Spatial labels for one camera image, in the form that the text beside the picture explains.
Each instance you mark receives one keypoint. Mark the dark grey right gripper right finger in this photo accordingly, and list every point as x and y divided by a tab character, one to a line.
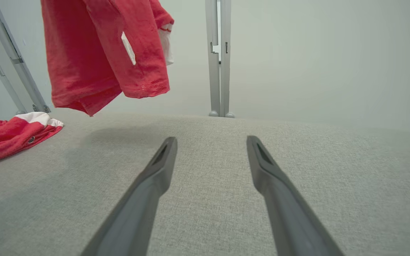
287	209

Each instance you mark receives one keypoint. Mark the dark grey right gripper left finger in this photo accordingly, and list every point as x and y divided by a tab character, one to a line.
137	206

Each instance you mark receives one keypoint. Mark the red and white shorts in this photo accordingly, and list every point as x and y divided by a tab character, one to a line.
5	138

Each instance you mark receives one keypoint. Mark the red basketball jersey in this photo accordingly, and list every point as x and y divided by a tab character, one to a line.
94	53

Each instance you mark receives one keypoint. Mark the grey partition post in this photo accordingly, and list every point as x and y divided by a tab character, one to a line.
213	71
14	53

